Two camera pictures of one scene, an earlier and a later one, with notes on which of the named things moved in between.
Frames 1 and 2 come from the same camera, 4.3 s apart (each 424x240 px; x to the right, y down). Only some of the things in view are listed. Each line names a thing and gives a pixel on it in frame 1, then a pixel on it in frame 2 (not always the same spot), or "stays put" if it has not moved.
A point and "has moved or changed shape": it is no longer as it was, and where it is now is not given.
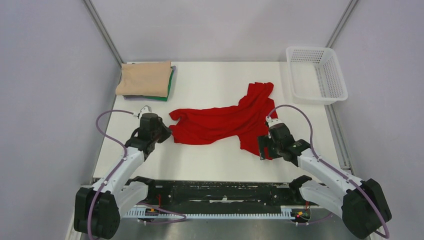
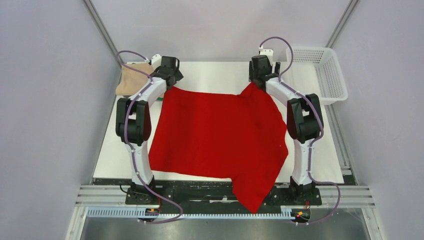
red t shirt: (247, 120) has moved or changed shape
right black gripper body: (278, 146) -> (252, 75)
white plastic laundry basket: (315, 75) stays put
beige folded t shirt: (150, 79) stays put
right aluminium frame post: (346, 15) stays put
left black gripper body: (161, 134) -> (177, 75)
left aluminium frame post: (96, 19) stays put
